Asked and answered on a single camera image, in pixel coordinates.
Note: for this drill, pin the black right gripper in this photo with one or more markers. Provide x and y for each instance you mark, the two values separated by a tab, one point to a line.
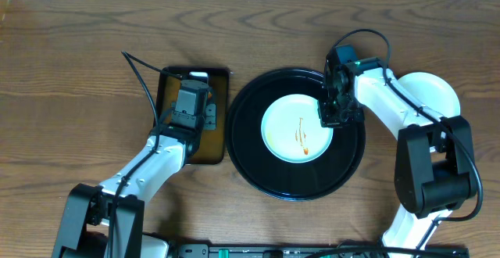
328	120

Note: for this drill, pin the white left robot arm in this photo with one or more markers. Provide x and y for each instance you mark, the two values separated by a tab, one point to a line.
107	220

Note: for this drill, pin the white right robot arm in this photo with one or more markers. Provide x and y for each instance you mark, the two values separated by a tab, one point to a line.
436	178

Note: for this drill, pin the round black tray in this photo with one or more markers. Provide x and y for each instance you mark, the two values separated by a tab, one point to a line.
265	171

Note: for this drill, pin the rectangular black tray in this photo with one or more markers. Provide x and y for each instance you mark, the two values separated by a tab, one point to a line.
171	77

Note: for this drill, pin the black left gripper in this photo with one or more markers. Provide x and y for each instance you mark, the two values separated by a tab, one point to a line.
211	116

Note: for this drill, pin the pale green plate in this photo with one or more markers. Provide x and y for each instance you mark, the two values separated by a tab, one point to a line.
433	92

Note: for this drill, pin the light blue plate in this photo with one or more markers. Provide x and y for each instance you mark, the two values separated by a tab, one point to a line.
291	129

